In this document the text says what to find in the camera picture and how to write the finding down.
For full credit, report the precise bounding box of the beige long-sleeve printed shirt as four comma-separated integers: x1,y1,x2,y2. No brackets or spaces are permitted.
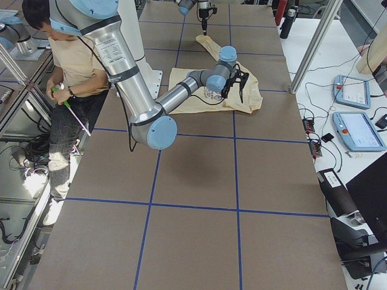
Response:
168,35,263,114

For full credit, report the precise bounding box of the blue teach pendant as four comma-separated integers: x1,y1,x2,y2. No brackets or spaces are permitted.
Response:
333,74,371,109
332,112,386,152

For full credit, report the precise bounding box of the brown paper roll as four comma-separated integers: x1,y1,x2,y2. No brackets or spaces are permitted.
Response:
317,168,358,218

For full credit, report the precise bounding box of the lower blue teach pendant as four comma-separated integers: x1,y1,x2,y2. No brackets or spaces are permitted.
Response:
332,112,386,152

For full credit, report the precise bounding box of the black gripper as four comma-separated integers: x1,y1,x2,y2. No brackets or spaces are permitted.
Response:
198,8,210,36
221,68,249,103

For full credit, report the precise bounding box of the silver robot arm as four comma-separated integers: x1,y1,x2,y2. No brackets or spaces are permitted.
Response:
50,1,249,150
174,0,216,36

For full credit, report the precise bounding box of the upper blue teach pendant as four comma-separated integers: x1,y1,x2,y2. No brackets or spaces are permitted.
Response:
333,74,371,109

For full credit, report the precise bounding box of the red cylindrical bottle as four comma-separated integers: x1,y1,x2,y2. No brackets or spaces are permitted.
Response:
275,0,288,26

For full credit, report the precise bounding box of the aluminium frame post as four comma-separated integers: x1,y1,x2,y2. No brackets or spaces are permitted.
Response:
289,0,343,94

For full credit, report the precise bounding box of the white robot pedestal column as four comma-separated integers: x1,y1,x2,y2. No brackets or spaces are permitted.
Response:
118,0,163,99

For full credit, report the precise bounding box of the black monitor screen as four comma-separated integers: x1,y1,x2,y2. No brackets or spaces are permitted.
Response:
346,154,386,241

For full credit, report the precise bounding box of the seated person in beige shirt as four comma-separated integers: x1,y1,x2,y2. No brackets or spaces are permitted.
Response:
22,0,109,226

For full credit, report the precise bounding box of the black water bottle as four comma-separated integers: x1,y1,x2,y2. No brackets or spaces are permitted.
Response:
279,8,296,39

